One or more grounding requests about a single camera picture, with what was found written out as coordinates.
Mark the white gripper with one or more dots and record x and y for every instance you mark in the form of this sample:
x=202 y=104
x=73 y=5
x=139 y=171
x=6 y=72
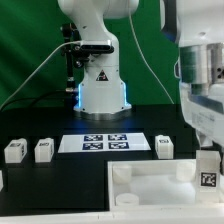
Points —
x=204 y=113

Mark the white square table top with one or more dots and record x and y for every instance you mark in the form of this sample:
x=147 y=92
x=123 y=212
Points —
x=140 y=185

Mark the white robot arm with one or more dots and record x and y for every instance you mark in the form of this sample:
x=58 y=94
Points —
x=196 y=26

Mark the white sheet with markers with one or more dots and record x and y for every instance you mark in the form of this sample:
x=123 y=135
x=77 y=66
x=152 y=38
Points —
x=103 y=143

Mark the white part at left edge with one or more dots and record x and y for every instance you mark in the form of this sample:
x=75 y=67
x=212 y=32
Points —
x=1 y=181

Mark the black camera on stand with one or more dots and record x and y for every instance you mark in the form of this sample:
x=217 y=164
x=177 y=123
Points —
x=78 y=52

